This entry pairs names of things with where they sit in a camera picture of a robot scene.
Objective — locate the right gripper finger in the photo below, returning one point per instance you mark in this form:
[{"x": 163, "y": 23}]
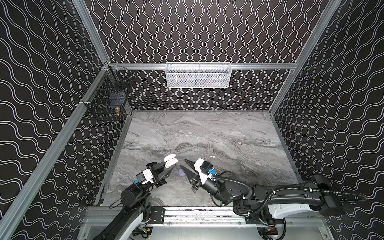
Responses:
[
  {"x": 189, "y": 175},
  {"x": 191, "y": 164}
]

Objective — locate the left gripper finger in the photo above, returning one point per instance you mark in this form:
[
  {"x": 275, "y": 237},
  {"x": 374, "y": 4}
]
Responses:
[
  {"x": 158, "y": 166},
  {"x": 165, "y": 173}
]

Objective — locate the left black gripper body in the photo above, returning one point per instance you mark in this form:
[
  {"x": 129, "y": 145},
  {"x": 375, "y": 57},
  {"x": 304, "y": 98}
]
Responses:
[{"x": 159, "y": 174}]

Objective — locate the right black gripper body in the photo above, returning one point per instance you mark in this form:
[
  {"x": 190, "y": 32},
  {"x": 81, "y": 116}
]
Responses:
[{"x": 196, "y": 177}]

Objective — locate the cream earbud charging case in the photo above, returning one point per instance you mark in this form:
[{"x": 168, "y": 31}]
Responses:
[{"x": 170, "y": 160}]

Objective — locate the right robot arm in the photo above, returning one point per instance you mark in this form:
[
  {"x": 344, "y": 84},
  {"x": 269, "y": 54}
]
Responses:
[{"x": 268, "y": 203}]

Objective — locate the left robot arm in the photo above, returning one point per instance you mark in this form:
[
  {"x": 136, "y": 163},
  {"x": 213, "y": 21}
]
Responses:
[{"x": 135, "y": 201}]

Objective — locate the purple round charging case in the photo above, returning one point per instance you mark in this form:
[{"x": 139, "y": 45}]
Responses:
[{"x": 181, "y": 173}]

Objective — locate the small brass object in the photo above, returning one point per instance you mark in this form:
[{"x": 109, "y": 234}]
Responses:
[{"x": 117, "y": 111}]

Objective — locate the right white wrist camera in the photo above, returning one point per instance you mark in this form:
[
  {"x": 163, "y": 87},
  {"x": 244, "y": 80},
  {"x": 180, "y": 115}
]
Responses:
[{"x": 204, "y": 169}]

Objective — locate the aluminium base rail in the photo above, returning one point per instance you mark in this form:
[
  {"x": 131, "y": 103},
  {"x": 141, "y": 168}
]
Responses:
[{"x": 198, "y": 217}]

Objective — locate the black wire basket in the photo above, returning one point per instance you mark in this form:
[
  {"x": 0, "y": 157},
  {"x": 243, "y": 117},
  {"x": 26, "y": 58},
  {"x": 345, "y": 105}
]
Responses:
[{"x": 112, "y": 90}]

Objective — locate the white wire mesh basket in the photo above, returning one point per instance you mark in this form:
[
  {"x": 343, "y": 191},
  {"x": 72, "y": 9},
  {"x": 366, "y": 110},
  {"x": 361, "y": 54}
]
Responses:
[{"x": 195, "y": 75}]

